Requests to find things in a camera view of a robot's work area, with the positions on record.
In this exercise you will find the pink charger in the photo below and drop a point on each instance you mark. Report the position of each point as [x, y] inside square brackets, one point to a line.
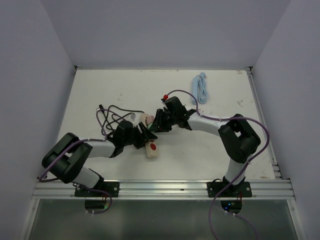
[149, 119]

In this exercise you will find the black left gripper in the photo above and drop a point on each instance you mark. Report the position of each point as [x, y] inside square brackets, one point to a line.
[146, 137]

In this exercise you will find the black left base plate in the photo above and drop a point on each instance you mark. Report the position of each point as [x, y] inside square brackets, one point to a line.
[110, 188]

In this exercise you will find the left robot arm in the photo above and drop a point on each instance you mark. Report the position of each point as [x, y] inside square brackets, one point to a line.
[67, 157]

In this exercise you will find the aluminium rail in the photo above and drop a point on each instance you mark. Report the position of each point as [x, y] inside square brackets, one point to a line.
[277, 189]
[273, 160]

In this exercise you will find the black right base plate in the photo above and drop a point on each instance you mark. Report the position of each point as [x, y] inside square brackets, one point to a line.
[216, 190]

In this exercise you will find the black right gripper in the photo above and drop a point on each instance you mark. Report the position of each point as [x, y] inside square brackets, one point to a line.
[158, 125]

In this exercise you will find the aluminium right side rail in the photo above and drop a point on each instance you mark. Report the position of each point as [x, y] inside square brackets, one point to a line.
[273, 160]

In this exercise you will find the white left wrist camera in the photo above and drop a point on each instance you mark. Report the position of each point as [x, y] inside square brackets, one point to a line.
[131, 117]

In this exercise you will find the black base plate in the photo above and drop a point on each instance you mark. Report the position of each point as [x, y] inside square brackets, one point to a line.
[216, 190]
[110, 188]

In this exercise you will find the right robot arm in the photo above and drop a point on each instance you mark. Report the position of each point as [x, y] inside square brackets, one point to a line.
[238, 137]

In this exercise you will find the beige power strip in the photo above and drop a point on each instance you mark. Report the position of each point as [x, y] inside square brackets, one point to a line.
[151, 147]

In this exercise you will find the aluminium front rail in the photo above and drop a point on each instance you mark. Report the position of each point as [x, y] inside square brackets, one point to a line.
[277, 189]

